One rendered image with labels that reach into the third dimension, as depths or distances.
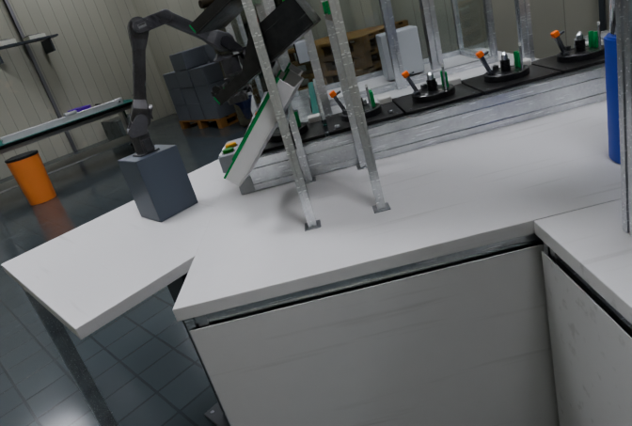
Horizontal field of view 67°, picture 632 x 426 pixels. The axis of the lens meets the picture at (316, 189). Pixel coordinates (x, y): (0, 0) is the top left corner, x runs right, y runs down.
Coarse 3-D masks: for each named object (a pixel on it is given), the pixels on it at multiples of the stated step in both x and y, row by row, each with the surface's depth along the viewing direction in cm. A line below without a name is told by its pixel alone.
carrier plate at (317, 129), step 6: (312, 126) 161; (318, 126) 159; (306, 132) 156; (312, 132) 154; (318, 132) 152; (306, 138) 149; (312, 138) 149; (318, 138) 149; (270, 144) 154; (276, 144) 152; (282, 144) 150; (294, 144) 149; (264, 150) 149; (270, 150) 149
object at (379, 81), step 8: (456, 56) 278; (464, 56) 271; (512, 56) 237; (424, 64) 282; (448, 64) 263; (456, 64) 256; (488, 64) 235; (496, 64) 230; (424, 72) 258; (464, 72) 231; (368, 80) 282; (376, 80) 274; (384, 80) 268; (392, 80) 262; (336, 88) 284; (360, 88) 263; (328, 96) 267; (376, 96) 234; (344, 104) 235
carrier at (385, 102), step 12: (372, 96) 155; (384, 96) 167; (372, 108) 155; (384, 108) 159; (396, 108) 154; (336, 120) 160; (348, 120) 154; (372, 120) 148; (384, 120) 147; (336, 132) 148
